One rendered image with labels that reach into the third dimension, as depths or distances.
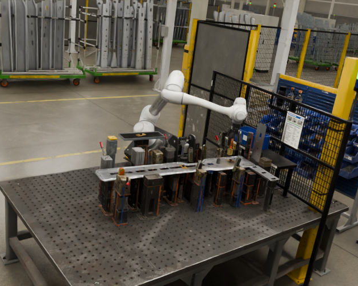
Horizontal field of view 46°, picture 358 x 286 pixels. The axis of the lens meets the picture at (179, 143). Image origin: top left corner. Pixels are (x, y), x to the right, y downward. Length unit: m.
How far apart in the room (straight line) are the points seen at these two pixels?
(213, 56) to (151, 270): 3.92
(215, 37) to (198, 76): 0.66
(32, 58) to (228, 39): 5.53
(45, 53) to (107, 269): 8.04
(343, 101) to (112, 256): 2.08
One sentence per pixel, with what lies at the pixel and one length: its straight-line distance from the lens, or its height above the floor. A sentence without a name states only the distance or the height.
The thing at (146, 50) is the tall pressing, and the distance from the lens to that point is 11.44.
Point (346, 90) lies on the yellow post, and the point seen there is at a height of 1.76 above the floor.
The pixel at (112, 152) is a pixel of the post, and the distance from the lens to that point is 3.39.
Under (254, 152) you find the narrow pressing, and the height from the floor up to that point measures 1.06.
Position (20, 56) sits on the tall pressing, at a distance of 9.84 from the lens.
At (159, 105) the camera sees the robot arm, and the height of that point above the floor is 1.34.
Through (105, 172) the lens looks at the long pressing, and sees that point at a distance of 3.12.
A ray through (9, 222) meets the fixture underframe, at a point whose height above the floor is 0.38.
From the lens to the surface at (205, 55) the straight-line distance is 6.14.
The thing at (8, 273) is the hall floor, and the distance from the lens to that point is 3.82.
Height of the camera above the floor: 2.28
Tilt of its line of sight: 19 degrees down
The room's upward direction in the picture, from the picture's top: 7 degrees clockwise
